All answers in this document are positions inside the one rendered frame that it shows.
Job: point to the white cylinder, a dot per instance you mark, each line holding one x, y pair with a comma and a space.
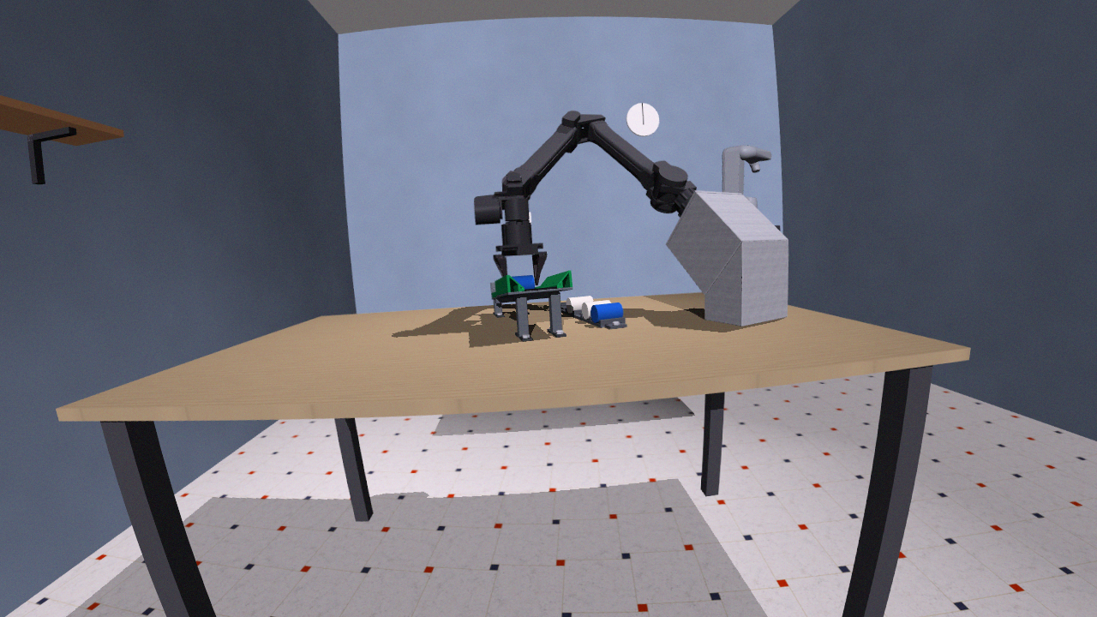
575, 303
587, 306

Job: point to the blue cylinder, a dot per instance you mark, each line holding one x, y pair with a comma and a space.
606, 311
526, 281

